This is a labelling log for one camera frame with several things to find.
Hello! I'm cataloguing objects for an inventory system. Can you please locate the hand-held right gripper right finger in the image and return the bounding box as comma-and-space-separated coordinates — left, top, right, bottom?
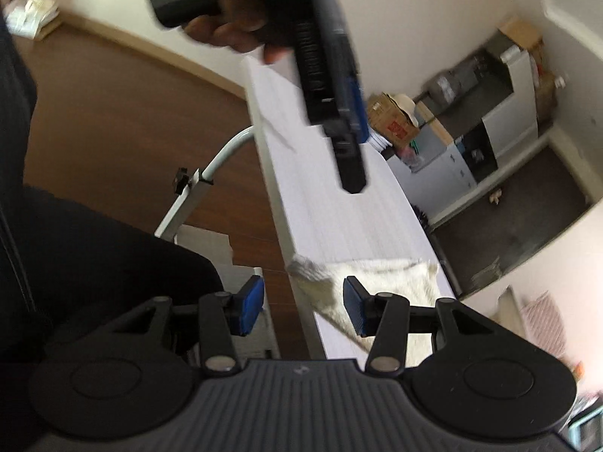
343, 276, 500, 377

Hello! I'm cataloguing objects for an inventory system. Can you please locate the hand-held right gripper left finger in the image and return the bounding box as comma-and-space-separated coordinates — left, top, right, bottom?
101, 275, 265, 377

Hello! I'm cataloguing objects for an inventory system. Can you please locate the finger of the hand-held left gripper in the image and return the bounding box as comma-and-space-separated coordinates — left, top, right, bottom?
323, 73, 371, 195

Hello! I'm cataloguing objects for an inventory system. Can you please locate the cream white towel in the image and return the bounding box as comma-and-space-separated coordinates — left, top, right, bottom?
286, 254, 441, 369

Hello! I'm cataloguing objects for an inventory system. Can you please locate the person's left hand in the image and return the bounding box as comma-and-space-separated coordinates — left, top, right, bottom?
162, 0, 307, 64

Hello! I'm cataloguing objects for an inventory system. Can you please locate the red printed cardboard box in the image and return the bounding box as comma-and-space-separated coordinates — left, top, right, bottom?
366, 93, 421, 149

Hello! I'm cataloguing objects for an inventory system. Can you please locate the white box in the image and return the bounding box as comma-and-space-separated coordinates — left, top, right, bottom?
176, 225, 281, 363

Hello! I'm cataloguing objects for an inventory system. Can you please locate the grey drawer cabinet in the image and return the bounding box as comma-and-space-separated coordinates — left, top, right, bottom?
386, 104, 479, 227

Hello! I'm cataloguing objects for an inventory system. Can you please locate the dark grey appliance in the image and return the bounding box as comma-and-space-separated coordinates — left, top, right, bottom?
424, 52, 512, 104

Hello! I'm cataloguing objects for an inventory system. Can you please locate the person's black clothing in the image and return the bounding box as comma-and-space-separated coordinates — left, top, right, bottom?
0, 14, 226, 434

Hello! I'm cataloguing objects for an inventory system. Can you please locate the white shelf unit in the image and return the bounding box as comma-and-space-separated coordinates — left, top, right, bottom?
481, 47, 540, 184

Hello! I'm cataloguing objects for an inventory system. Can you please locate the pink patterned cloth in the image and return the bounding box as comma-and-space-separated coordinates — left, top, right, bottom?
522, 291, 566, 359

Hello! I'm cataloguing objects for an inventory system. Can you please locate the plain brown cardboard box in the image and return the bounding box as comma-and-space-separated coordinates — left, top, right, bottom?
497, 18, 542, 52

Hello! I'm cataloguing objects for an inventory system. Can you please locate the teal container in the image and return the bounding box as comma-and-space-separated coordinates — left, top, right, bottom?
565, 405, 603, 452

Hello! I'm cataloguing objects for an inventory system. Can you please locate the pile of white papers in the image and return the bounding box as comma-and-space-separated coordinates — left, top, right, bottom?
2, 0, 60, 41

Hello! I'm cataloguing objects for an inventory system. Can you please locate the white metal tube frame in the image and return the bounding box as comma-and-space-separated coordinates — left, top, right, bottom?
155, 127, 257, 241

